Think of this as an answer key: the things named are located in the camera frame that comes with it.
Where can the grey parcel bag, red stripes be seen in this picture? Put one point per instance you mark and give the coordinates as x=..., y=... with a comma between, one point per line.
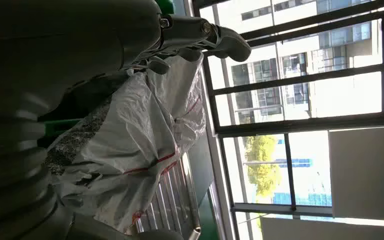
x=139, y=126

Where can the dark window frame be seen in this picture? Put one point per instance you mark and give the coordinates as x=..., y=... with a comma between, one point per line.
x=298, y=125

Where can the electronic scale with steel tray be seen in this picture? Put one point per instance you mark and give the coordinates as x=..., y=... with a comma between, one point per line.
x=172, y=198

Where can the white window sill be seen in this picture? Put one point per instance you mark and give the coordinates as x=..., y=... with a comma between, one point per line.
x=216, y=159

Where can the grey roller blind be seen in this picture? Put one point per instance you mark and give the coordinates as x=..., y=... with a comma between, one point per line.
x=328, y=230
x=364, y=172

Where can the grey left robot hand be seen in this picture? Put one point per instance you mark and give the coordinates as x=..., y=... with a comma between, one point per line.
x=62, y=43

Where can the green conveyor belt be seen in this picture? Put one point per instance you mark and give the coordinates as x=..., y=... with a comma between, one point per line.
x=208, y=220

